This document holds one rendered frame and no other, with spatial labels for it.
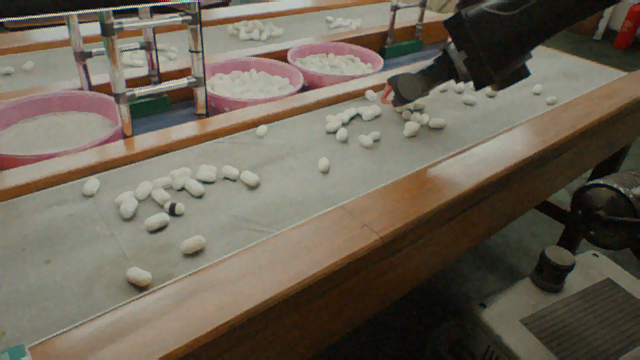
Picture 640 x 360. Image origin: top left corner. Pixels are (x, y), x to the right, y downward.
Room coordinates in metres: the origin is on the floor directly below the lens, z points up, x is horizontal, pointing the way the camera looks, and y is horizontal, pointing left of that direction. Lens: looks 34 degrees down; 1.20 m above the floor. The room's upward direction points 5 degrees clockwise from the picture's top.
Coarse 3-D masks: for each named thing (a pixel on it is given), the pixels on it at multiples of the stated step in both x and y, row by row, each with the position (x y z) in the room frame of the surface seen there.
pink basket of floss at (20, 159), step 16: (32, 96) 0.85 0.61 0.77; (48, 96) 0.87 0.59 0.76; (64, 96) 0.88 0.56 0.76; (96, 96) 0.88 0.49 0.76; (0, 112) 0.79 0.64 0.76; (16, 112) 0.81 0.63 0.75; (32, 112) 0.84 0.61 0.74; (64, 112) 0.87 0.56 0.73; (96, 112) 0.87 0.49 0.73; (112, 112) 0.86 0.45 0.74; (0, 128) 0.77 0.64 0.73; (96, 144) 0.70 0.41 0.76; (0, 160) 0.64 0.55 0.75; (16, 160) 0.63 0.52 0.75; (32, 160) 0.64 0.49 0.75
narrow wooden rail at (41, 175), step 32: (416, 64) 1.25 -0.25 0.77; (288, 96) 0.96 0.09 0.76; (320, 96) 0.98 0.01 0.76; (352, 96) 1.03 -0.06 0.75; (192, 128) 0.78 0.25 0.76; (224, 128) 0.79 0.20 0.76; (64, 160) 0.63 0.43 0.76; (96, 160) 0.64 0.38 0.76; (128, 160) 0.67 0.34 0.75; (0, 192) 0.54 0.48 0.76; (32, 192) 0.56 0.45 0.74
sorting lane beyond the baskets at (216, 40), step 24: (264, 24) 1.60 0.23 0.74; (288, 24) 1.63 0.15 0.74; (312, 24) 1.65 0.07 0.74; (384, 24) 1.73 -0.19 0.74; (96, 48) 1.24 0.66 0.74; (168, 48) 1.28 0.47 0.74; (216, 48) 1.32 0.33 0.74; (240, 48) 1.33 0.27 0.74; (24, 72) 1.03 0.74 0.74; (48, 72) 1.04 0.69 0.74; (72, 72) 1.05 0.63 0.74; (96, 72) 1.07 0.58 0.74
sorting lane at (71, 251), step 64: (576, 64) 1.45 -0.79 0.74; (256, 128) 0.84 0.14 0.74; (320, 128) 0.87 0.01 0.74; (384, 128) 0.89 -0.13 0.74; (448, 128) 0.92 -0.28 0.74; (64, 192) 0.57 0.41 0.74; (256, 192) 0.62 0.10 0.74; (320, 192) 0.63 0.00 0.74; (0, 256) 0.43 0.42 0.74; (64, 256) 0.44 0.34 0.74; (128, 256) 0.45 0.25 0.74; (192, 256) 0.46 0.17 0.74; (0, 320) 0.33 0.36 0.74; (64, 320) 0.33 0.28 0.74
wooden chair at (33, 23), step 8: (48, 16) 2.42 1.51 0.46; (56, 16) 2.43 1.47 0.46; (64, 16) 2.44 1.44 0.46; (80, 16) 2.46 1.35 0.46; (88, 16) 2.46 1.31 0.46; (96, 16) 2.47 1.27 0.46; (8, 24) 2.22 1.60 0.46; (16, 24) 2.23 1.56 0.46; (24, 24) 2.24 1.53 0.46; (32, 24) 2.25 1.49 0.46; (40, 24) 2.26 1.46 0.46; (48, 24) 2.28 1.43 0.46; (56, 24) 2.30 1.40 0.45; (64, 24) 2.32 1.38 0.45
